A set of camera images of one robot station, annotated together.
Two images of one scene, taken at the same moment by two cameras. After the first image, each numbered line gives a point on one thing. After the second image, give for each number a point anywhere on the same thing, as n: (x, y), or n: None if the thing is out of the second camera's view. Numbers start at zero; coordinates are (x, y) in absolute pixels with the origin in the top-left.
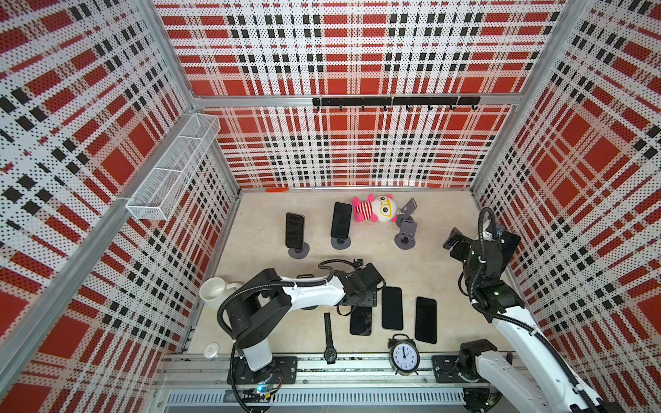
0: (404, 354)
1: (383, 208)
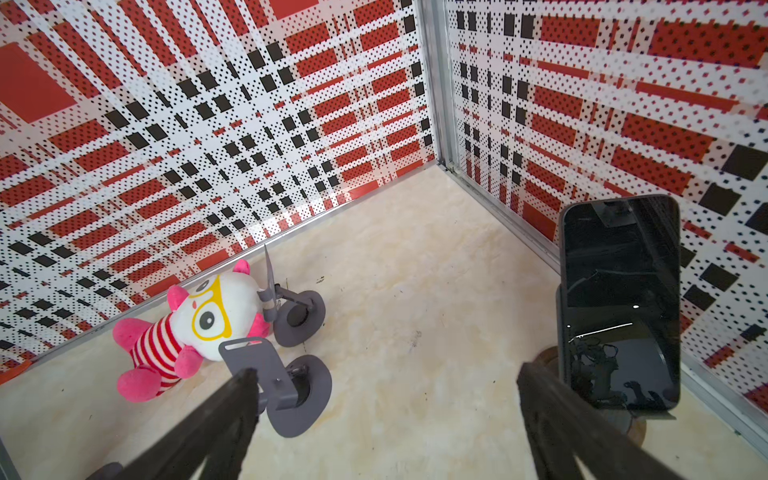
0: None
1: (224, 306)
